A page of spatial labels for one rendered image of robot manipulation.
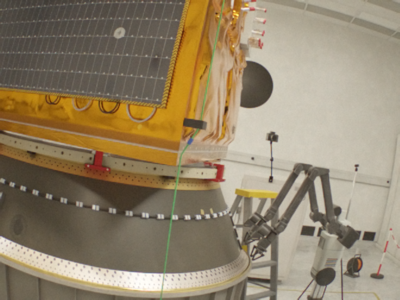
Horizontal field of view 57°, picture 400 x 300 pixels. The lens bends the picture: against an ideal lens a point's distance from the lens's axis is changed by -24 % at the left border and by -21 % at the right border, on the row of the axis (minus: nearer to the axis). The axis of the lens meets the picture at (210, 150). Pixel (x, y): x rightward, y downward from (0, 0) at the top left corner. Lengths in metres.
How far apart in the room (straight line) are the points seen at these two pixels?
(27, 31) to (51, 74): 0.32
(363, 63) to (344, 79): 0.77
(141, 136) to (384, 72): 9.26
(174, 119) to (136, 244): 0.60
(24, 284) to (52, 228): 0.35
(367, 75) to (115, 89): 9.06
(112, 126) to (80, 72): 0.28
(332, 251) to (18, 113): 2.16
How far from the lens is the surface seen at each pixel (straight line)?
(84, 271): 1.84
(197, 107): 1.71
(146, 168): 2.01
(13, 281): 1.98
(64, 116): 1.80
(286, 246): 6.00
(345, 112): 10.10
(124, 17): 1.74
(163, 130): 1.65
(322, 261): 2.94
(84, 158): 1.93
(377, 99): 10.39
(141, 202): 2.01
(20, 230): 1.94
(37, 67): 1.88
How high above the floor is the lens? 1.85
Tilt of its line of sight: 1 degrees down
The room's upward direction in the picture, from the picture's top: 10 degrees clockwise
